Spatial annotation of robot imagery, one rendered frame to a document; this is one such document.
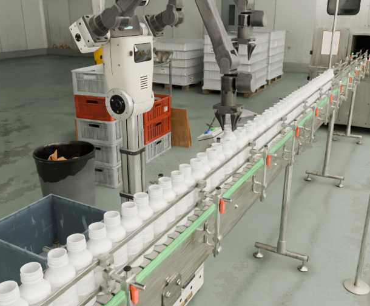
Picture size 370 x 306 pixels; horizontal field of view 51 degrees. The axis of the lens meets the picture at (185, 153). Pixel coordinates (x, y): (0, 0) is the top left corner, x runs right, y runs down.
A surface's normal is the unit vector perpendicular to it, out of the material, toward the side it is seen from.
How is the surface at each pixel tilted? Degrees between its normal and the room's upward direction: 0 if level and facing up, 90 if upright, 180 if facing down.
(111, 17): 88
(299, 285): 0
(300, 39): 90
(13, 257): 90
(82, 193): 93
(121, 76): 101
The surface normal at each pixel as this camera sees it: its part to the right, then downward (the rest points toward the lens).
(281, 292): 0.00, -0.94
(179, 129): -0.46, 0.47
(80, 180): 0.67, 0.31
